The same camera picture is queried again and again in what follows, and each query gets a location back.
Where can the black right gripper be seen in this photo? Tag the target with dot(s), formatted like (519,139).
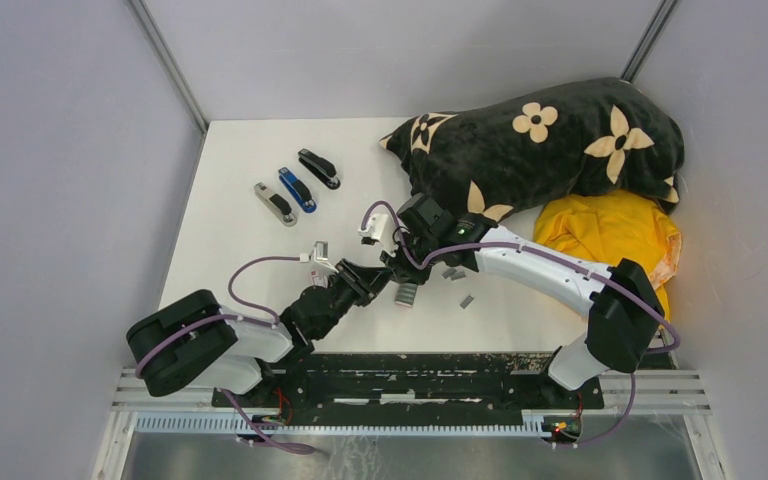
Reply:
(400,268)

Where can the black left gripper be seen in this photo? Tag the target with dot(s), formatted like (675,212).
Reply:
(373,276)

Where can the staple box with staples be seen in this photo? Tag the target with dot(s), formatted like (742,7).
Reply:
(406,294)

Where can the red white staple box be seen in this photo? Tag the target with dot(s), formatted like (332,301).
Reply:
(319,278)

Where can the black stapler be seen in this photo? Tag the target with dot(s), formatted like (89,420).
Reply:
(321,168)

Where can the blue stapler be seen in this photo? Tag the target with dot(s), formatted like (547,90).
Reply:
(298,190)

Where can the beige stapler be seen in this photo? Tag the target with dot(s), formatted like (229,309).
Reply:
(276,204)

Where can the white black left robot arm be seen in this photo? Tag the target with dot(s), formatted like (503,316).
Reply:
(196,341)

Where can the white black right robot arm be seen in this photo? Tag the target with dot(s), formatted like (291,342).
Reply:
(618,301)

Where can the yellow crumpled cloth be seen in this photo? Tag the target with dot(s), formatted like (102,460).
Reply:
(612,227)

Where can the black floral plush pillow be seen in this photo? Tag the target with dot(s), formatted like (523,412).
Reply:
(586,138)

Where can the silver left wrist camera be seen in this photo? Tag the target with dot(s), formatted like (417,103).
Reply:
(318,258)

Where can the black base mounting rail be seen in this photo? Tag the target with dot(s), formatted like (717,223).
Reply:
(415,390)

